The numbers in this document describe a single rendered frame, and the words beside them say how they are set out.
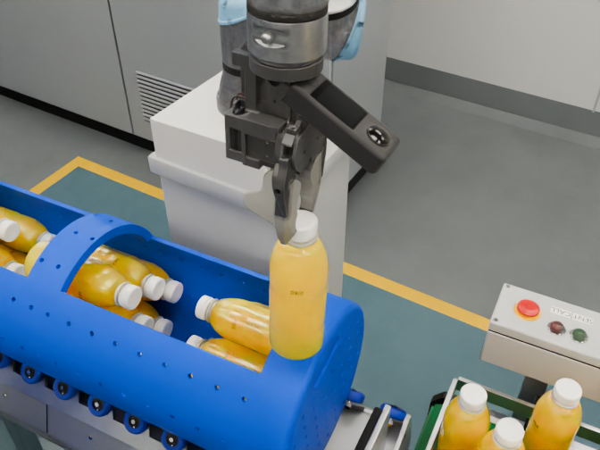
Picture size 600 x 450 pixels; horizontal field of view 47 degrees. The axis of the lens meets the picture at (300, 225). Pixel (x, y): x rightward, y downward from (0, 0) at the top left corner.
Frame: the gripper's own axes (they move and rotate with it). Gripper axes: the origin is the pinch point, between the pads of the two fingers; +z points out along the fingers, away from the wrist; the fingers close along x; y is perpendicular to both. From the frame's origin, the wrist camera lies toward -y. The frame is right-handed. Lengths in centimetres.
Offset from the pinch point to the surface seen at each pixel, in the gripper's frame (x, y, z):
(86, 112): -172, 202, 123
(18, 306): 6, 44, 28
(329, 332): -5.3, -2.6, 21.2
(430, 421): -23, -16, 54
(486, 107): -285, 27, 126
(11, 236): -10, 63, 34
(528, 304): -35, -25, 31
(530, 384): -34, -30, 48
